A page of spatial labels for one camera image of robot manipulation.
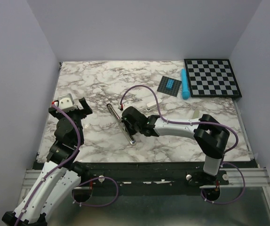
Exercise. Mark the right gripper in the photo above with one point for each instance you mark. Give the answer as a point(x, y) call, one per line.
point(131, 132)

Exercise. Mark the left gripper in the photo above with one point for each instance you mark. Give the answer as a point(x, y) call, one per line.
point(86, 110)

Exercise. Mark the black metal stapler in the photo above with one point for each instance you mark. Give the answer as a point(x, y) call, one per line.
point(121, 125)

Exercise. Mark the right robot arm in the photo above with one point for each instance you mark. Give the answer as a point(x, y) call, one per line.
point(211, 137)

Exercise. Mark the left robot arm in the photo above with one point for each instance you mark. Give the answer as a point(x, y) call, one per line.
point(52, 160)

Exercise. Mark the white stapler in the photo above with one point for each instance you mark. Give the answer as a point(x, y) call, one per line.
point(153, 104)

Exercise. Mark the dark grey lego baseplate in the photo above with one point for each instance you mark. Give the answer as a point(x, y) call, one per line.
point(162, 87)

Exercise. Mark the blue lego brick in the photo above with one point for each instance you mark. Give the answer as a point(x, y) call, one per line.
point(170, 84)

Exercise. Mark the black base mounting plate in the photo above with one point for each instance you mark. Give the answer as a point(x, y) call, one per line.
point(130, 179)

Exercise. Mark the blue toy microphone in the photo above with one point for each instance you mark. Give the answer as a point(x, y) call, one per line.
point(185, 88)

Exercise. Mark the black white chessboard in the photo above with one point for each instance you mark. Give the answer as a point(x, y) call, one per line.
point(211, 78)

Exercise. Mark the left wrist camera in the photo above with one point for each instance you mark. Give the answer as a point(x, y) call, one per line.
point(66, 103)

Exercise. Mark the aluminium rail frame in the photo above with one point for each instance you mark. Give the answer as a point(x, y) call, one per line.
point(238, 177)

